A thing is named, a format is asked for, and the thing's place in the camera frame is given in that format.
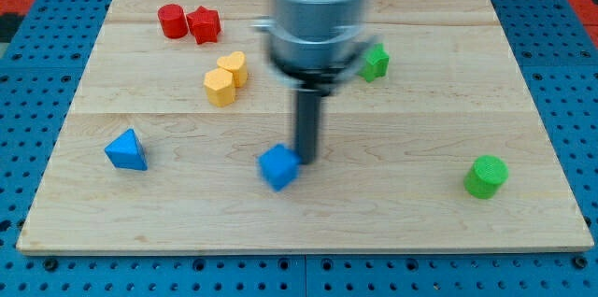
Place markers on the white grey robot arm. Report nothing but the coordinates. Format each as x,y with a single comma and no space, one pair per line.
315,44

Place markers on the blue triangle block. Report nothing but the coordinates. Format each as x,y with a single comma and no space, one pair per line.
126,152

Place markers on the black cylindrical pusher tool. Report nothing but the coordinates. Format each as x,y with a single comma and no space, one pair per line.
307,124

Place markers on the red cylinder block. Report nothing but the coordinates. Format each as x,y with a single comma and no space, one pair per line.
173,21

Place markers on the green star block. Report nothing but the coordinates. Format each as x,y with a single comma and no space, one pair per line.
376,62

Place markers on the green cylinder block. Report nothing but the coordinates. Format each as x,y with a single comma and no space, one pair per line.
486,176

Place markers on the blue cube block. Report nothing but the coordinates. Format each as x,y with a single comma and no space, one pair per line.
279,166

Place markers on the yellow hexagon block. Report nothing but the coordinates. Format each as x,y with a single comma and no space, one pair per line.
220,88

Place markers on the wooden board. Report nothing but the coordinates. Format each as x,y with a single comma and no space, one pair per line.
392,158

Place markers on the yellow heart block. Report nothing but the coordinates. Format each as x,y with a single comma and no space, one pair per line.
236,63

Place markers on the red star block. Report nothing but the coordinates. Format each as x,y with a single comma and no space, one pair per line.
204,24

